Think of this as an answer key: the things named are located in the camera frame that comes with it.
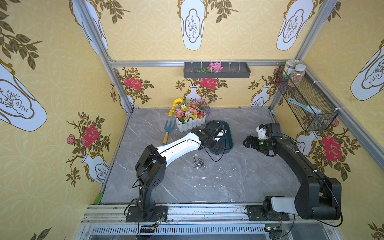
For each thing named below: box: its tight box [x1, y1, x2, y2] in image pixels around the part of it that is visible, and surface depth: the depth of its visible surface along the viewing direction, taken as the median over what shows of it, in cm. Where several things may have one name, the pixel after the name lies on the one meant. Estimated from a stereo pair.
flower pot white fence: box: [165, 98, 211, 133], surface depth 100 cm
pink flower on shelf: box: [207, 62, 223, 73], surface depth 90 cm
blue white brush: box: [287, 98, 323, 115], surface depth 75 cm
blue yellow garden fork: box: [162, 120, 176, 146], surface depth 112 cm
